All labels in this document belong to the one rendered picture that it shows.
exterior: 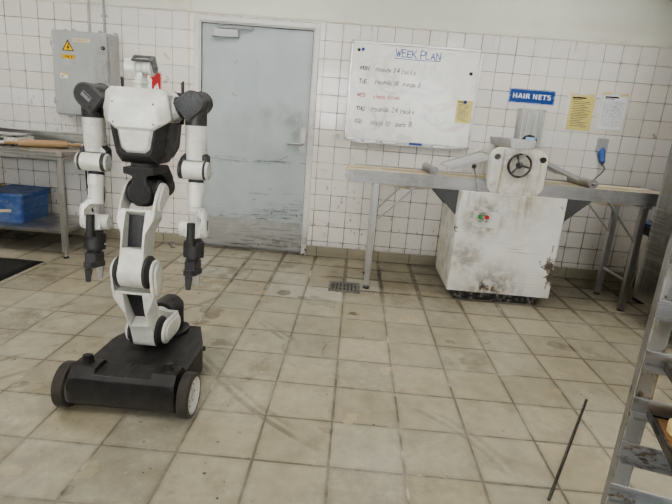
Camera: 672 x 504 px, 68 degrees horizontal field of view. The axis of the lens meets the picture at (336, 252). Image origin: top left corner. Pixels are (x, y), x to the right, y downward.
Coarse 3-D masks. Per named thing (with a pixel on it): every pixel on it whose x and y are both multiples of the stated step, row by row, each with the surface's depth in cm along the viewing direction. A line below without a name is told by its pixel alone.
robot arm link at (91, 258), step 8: (88, 240) 215; (96, 240) 216; (104, 240) 219; (88, 248) 215; (96, 248) 216; (104, 248) 219; (88, 256) 216; (96, 256) 216; (88, 264) 214; (96, 264) 216; (104, 264) 224
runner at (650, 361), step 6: (648, 354) 85; (654, 354) 84; (660, 354) 84; (666, 354) 84; (648, 360) 85; (654, 360) 84; (660, 360) 84; (666, 360) 84; (648, 366) 84; (654, 366) 85; (660, 366) 84; (648, 372) 83; (654, 372) 83; (660, 372) 83
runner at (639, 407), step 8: (632, 400) 87; (640, 400) 87; (648, 400) 86; (632, 408) 87; (640, 408) 87; (656, 408) 86; (664, 408) 86; (632, 416) 86; (640, 416) 86; (664, 416) 86
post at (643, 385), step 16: (656, 288) 84; (656, 304) 83; (656, 320) 83; (656, 336) 84; (640, 352) 87; (640, 368) 86; (640, 384) 86; (656, 384) 86; (624, 416) 90; (624, 432) 89; (640, 432) 88; (608, 480) 93; (624, 480) 91
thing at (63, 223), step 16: (0, 144) 413; (64, 176) 402; (64, 192) 404; (64, 208) 406; (0, 224) 417; (16, 224) 421; (32, 224) 425; (48, 224) 430; (64, 224) 409; (64, 240) 412; (64, 256) 416
